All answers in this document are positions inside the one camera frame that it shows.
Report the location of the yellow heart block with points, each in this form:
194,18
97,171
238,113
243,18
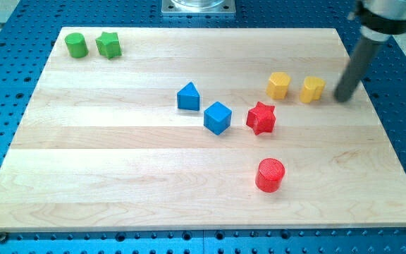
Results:
312,89

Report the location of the red cylinder block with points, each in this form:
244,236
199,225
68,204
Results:
269,175

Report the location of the green star block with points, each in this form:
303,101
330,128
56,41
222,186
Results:
108,45

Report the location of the blue cube block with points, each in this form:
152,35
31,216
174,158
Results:
217,118

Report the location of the blue perforated table plate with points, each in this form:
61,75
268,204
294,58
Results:
28,33

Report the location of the green cylinder block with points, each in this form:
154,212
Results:
76,45

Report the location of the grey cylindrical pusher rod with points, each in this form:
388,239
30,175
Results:
362,56

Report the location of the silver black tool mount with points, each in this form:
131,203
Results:
380,19

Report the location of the red star block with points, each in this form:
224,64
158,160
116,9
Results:
261,118

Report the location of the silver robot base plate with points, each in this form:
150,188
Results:
196,7

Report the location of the yellow hexagon block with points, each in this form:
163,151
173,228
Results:
278,84

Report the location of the blue triangle block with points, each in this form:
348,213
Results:
188,98

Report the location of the wooden board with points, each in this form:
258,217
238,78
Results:
103,146

